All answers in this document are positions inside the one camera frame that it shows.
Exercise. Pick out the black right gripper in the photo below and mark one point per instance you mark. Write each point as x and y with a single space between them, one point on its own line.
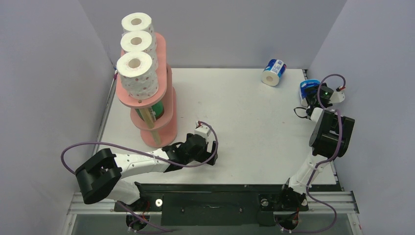
310 98

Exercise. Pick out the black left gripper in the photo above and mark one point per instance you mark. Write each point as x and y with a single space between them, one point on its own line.
206 155

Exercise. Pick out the blue Tempo packaged roll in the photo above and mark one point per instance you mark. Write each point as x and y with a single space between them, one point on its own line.
308 88

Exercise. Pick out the green brown roll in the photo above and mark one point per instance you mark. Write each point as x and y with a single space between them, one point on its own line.
156 111

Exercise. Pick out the white dotted toilet roll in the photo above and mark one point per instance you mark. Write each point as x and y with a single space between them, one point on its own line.
138 74
139 41
137 21

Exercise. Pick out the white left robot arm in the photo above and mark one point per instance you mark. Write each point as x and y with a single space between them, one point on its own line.
103 175

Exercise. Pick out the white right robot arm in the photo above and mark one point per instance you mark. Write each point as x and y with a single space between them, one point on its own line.
329 140

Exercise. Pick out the pink three-tier wooden shelf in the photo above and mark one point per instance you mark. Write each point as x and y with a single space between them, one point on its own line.
163 131

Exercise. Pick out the blue white packaged roll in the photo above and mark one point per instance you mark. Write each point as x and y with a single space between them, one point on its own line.
273 72

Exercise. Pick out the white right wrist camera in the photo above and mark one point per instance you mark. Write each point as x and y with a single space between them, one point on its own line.
338 95

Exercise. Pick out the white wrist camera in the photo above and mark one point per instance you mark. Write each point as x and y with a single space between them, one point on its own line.
338 95
202 130

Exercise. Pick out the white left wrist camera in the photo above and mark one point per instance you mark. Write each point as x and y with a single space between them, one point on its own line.
202 130

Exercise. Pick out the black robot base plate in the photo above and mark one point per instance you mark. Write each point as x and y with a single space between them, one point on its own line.
218 205

